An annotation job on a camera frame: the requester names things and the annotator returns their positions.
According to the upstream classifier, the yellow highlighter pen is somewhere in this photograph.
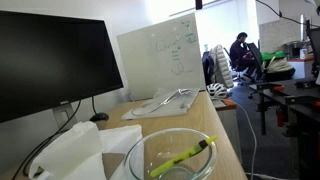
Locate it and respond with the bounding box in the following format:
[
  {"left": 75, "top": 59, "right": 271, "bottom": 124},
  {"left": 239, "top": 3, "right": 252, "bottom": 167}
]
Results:
[{"left": 149, "top": 135, "right": 218, "bottom": 179}]

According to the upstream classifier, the clear glass bowl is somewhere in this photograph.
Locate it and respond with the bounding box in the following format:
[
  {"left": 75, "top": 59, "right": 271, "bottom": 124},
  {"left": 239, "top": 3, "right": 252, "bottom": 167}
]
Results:
[{"left": 123, "top": 127, "right": 218, "bottom": 180}]

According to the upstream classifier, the clear plastic bag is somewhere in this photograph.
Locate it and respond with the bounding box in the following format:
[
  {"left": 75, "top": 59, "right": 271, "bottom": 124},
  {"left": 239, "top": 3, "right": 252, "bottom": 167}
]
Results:
[{"left": 120, "top": 87, "right": 201, "bottom": 121}]

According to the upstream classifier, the white whiteboard with green writing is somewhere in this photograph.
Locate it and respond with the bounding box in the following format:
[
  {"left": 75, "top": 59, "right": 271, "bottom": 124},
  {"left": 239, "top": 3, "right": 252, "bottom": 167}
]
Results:
[{"left": 116, "top": 12, "right": 207, "bottom": 101}]

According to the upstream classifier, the white bicycle helmet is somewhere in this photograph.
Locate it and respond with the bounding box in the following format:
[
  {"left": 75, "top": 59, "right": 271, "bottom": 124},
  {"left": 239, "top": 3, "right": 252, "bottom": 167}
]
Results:
[{"left": 206, "top": 82, "right": 230, "bottom": 100}]

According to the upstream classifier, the black computer mouse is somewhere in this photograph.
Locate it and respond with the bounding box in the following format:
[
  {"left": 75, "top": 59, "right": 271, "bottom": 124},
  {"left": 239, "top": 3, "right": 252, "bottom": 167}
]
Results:
[{"left": 89, "top": 112, "right": 110, "bottom": 122}]

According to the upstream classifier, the white puffy jacket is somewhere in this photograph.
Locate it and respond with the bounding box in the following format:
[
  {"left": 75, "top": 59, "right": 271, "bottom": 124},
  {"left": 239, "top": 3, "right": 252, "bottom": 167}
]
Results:
[{"left": 211, "top": 44, "right": 235, "bottom": 89}]

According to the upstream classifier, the white cabinet with orange top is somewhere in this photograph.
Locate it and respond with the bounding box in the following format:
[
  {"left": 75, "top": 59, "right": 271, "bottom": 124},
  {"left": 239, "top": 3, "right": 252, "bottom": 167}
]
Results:
[{"left": 211, "top": 97, "right": 243, "bottom": 164}]

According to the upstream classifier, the black office chair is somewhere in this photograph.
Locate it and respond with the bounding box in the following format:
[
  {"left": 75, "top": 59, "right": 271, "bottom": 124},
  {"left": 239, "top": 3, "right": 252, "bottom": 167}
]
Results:
[{"left": 223, "top": 46, "right": 250, "bottom": 87}]

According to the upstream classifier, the seated person in dark clothes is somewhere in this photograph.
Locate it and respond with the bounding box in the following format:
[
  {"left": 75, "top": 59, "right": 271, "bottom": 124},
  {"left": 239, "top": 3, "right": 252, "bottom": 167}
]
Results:
[{"left": 229, "top": 31, "right": 258, "bottom": 79}]

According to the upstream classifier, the white crumpled cloth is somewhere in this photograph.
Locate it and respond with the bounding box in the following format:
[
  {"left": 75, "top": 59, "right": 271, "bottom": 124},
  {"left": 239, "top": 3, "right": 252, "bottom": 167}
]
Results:
[{"left": 28, "top": 120, "right": 145, "bottom": 180}]

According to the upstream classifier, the silver monitor stand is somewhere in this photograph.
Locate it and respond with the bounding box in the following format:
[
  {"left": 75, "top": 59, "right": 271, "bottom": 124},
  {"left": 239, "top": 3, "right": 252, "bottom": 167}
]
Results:
[{"left": 51, "top": 102, "right": 79, "bottom": 131}]

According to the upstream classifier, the black computer monitor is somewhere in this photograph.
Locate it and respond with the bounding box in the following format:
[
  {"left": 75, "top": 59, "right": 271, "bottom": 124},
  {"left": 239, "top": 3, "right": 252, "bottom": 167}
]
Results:
[{"left": 0, "top": 10, "right": 125, "bottom": 124}]

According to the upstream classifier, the green bag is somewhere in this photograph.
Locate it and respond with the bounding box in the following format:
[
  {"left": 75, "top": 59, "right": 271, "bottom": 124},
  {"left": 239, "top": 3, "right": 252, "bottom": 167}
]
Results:
[{"left": 261, "top": 50, "right": 287, "bottom": 62}]

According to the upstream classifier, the black metal workbench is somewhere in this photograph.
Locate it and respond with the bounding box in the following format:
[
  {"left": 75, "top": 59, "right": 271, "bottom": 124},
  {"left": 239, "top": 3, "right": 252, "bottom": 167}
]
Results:
[{"left": 248, "top": 77, "right": 320, "bottom": 180}]

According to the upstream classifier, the white mug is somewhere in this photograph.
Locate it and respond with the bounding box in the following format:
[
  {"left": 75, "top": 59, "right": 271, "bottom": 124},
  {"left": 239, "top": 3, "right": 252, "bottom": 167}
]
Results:
[{"left": 299, "top": 48, "right": 309, "bottom": 60}]

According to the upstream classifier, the white floor cable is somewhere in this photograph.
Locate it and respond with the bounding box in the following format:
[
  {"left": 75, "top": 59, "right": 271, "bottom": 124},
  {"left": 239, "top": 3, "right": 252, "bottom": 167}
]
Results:
[{"left": 229, "top": 98, "right": 288, "bottom": 180}]

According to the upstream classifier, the red-handled clamp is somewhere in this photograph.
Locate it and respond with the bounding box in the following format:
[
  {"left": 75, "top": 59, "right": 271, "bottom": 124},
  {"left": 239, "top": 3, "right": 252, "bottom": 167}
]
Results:
[{"left": 275, "top": 105, "right": 285, "bottom": 128}]

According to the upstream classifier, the black monitor cable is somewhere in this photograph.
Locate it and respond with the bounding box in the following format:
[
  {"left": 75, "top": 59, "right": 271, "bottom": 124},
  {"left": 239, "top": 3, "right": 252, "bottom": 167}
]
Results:
[{"left": 11, "top": 99, "right": 82, "bottom": 180}]

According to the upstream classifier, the black hanging cable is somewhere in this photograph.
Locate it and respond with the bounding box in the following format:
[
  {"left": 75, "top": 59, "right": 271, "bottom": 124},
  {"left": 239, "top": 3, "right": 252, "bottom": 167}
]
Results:
[{"left": 255, "top": 0, "right": 320, "bottom": 28}]

